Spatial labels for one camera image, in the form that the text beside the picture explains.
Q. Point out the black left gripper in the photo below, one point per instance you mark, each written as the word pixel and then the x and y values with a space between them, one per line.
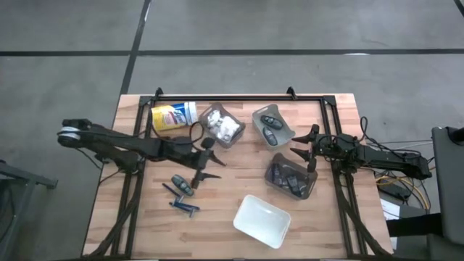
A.
pixel 197 159

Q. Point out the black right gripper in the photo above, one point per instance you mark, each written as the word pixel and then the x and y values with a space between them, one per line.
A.
pixel 337 148

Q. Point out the smoke translucent plastic bin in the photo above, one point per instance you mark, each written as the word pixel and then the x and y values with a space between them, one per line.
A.
pixel 308 177
pixel 208 132

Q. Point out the grey oval deodorant stick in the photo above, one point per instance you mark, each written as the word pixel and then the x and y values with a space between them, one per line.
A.
pixel 182 185
pixel 272 122

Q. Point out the white clear-wrapped packet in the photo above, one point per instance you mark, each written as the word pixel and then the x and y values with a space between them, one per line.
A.
pixel 231 125
pixel 224 135
pixel 214 117

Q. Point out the grey handheld vacuum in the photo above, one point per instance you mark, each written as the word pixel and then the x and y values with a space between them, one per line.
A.
pixel 270 137

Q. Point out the white plastic bin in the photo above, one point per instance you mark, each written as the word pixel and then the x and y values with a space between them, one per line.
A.
pixel 261 221

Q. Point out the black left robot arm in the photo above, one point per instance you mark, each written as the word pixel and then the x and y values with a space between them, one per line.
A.
pixel 119 143

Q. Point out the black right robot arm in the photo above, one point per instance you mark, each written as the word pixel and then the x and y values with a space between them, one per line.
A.
pixel 395 159

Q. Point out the black travel bottle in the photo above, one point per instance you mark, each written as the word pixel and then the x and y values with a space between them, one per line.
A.
pixel 295 186

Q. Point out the light grey translucent bin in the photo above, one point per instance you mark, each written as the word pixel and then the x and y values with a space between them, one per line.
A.
pixel 286 130

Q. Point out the yellow white wipes canister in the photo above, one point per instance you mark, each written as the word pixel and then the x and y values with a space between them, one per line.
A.
pixel 170 116

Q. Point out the black power adapter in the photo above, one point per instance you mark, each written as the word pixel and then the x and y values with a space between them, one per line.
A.
pixel 395 191

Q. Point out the white paper label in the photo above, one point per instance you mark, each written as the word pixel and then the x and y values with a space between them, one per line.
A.
pixel 389 209

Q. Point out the dark grey chair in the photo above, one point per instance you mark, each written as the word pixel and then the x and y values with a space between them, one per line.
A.
pixel 417 224

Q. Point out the grey equipment cart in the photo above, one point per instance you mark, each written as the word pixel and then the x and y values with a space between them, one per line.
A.
pixel 449 181

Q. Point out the grey metal stand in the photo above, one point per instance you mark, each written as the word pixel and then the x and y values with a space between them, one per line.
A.
pixel 29 179

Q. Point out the black frame bracket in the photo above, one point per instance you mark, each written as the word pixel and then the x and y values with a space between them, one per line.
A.
pixel 291 92
pixel 158 92

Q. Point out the black aluminium rig frame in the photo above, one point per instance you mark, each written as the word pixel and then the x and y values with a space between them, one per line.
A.
pixel 235 98

